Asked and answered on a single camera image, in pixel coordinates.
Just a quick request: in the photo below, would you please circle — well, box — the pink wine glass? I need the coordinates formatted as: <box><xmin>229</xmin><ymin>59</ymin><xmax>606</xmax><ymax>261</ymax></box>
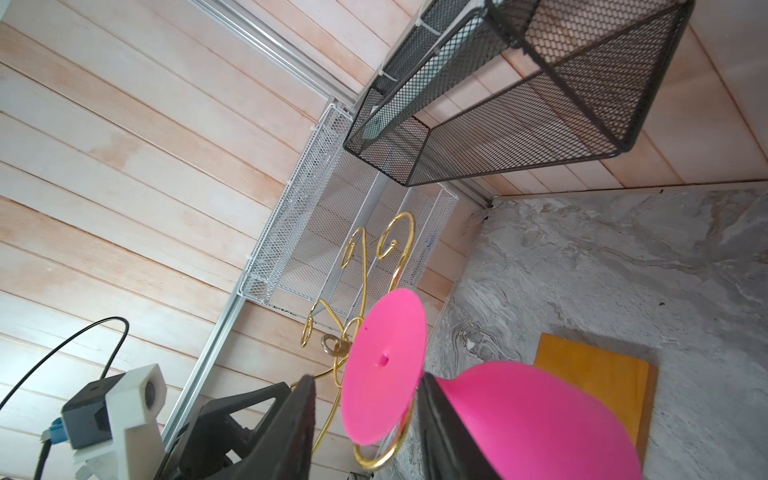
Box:
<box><xmin>341</xmin><ymin>289</ymin><xmax>642</xmax><ymax>479</ymax></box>

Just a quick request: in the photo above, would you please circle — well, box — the gold wire wine glass rack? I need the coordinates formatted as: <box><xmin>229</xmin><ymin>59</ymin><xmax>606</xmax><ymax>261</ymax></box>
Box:
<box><xmin>290</xmin><ymin>211</ymin><xmax>660</xmax><ymax>470</ymax></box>

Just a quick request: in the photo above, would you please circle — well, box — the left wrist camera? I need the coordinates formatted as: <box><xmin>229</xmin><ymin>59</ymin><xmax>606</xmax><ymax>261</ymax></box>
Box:
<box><xmin>41</xmin><ymin>364</ymin><xmax>167</xmax><ymax>479</ymax></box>

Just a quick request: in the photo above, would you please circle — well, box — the black mesh basket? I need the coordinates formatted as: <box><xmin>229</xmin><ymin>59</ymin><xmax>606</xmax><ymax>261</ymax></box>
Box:
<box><xmin>344</xmin><ymin>1</ymin><xmax>694</xmax><ymax>187</ymax></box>

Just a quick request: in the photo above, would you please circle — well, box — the white wire mesh shelf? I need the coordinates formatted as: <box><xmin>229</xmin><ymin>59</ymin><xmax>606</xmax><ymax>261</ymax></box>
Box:
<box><xmin>238</xmin><ymin>102</ymin><xmax>458</xmax><ymax>318</ymax></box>

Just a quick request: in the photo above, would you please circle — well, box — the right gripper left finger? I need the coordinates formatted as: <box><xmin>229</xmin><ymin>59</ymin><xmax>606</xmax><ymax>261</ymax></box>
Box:
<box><xmin>210</xmin><ymin>375</ymin><xmax>316</xmax><ymax>479</ymax></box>

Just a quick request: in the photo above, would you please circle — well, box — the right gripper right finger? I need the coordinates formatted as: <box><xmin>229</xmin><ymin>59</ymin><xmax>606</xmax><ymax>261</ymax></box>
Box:
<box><xmin>417</xmin><ymin>373</ymin><xmax>500</xmax><ymax>480</ymax></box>

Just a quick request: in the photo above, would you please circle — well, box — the horizontal aluminium frame bar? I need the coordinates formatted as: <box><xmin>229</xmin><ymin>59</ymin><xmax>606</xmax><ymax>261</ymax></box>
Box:
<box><xmin>160</xmin><ymin>0</ymin><xmax>499</xmax><ymax>448</ymax></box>

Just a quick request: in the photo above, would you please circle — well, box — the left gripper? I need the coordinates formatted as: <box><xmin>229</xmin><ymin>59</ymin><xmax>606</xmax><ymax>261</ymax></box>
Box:
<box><xmin>155</xmin><ymin>382</ymin><xmax>291</xmax><ymax>479</ymax></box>

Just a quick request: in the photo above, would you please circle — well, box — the paper packet in basket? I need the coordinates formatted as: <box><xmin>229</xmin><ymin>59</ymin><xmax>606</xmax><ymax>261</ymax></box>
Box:
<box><xmin>363</xmin><ymin>38</ymin><xmax>457</xmax><ymax>140</ymax></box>

